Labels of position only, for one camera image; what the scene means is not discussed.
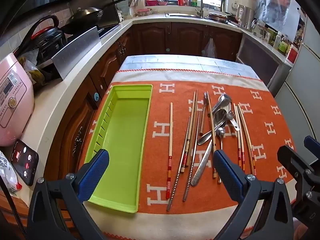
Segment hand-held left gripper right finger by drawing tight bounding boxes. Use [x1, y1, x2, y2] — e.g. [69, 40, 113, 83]
[213, 149, 294, 240]

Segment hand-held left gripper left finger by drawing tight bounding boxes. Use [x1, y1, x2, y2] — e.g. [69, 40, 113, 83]
[27, 149, 110, 240]

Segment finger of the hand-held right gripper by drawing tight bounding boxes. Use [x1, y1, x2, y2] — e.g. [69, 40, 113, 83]
[277, 145, 320, 198]
[304, 135, 320, 170]

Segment engraved handle metal utensil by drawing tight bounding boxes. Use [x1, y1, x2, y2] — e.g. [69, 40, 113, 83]
[190, 140, 213, 187]

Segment pale chopstick red bands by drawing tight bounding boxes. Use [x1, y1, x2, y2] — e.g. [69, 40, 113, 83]
[237, 104, 255, 172]
[233, 103, 242, 168]
[239, 107, 257, 176]
[166, 102, 173, 200]
[235, 106, 245, 172]

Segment small metal spoon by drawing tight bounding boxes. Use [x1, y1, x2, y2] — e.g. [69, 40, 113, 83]
[216, 127, 225, 184]

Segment twisted metal chopstick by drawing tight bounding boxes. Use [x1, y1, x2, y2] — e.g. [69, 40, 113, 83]
[182, 111, 200, 202]
[166, 116, 191, 212]

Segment metal fork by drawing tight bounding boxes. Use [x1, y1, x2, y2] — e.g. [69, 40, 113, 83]
[197, 112, 234, 146]

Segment green plastic utensil tray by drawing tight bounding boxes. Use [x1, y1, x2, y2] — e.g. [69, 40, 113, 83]
[84, 84, 153, 214]

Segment white spoon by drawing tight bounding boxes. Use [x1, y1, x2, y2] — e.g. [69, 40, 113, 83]
[224, 104, 241, 132]

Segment bamboo chopstick patterned end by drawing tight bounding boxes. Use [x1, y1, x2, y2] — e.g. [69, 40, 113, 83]
[206, 91, 217, 179]

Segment large metal spoon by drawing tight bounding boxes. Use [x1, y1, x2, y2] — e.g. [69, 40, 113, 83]
[214, 108, 228, 129]

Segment gold handled metal spoon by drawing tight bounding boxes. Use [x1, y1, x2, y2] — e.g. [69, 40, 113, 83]
[199, 92, 210, 135]

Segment long brown wooden chopstick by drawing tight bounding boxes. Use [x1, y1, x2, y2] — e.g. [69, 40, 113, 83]
[182, 91, 196, 168]
[180, 89, 198, 173]

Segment grey refrigerator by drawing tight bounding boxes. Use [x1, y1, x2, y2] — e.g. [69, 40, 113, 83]
[272, 17, 320, 150]

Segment white kitchen counter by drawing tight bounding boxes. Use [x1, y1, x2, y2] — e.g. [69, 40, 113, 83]
[15, 12, 293, 170]

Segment white plastic packet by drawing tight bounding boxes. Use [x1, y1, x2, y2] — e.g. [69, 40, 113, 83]
[0, 151, 22, 197]

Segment red box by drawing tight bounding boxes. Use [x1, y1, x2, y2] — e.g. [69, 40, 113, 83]
[285, 45, 299, 64]

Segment orange patterned blanket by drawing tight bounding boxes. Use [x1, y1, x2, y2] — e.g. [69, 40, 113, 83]
[81, 68, 298, 240]

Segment grey steel appliance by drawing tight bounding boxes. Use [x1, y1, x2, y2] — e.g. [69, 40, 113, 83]
[236, 34, 292, 93]

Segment green packet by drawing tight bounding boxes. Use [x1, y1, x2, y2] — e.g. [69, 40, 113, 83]
[279, 40, 290, 54]

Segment pink rice cooker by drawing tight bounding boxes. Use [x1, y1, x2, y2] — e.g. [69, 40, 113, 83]
[0, 52, 35, 147]

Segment white bottle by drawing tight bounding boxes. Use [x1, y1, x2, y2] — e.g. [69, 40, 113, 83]
[273, 31, 282, 50]

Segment yellow plastic bag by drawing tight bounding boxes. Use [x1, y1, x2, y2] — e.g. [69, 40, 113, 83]
[17, 55, 45, 88]

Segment green jar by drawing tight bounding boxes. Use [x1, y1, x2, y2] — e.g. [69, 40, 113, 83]
[266, 29, 278, 43]

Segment steel splash guard panel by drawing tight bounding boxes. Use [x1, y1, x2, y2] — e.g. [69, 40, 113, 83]
[51, 26, 102, 80]

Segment hanging clear plastic bag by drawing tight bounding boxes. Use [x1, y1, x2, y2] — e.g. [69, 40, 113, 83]
[202, 37, 217, 58]

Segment glass jar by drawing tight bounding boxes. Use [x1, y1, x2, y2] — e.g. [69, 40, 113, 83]
[252, 19, 267, 37]

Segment black pot red trim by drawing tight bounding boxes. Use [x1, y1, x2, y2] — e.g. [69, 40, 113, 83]
[14, 15, 67, 65]

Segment brown wooden cabinets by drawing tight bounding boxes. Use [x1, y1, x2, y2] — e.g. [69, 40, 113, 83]
[45, 21, 243, 180]

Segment black cooktop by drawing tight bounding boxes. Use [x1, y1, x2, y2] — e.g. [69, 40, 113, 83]
[62, 24, 120, 39]

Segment steel pot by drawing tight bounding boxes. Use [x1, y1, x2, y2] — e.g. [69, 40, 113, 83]
[236, 4, 255, 30]

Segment stacked pans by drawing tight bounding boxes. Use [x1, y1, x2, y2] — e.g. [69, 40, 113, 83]
[207, 12, 237, 23]

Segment black wok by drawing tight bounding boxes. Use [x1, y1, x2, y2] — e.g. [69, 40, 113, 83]
[61, 0, 127, 34]

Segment steel sink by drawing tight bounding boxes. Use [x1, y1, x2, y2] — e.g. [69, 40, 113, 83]
[165, 12, 208, 18]

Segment dark splash guard panel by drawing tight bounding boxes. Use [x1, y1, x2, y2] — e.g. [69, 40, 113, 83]
[97, 0, 122, 28]

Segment steel faucet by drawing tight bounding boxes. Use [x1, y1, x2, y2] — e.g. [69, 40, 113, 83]
[194, 0, 204, 18]

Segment clear plastic wall sheet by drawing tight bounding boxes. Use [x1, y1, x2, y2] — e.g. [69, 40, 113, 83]
[255, 0, 300, 37]

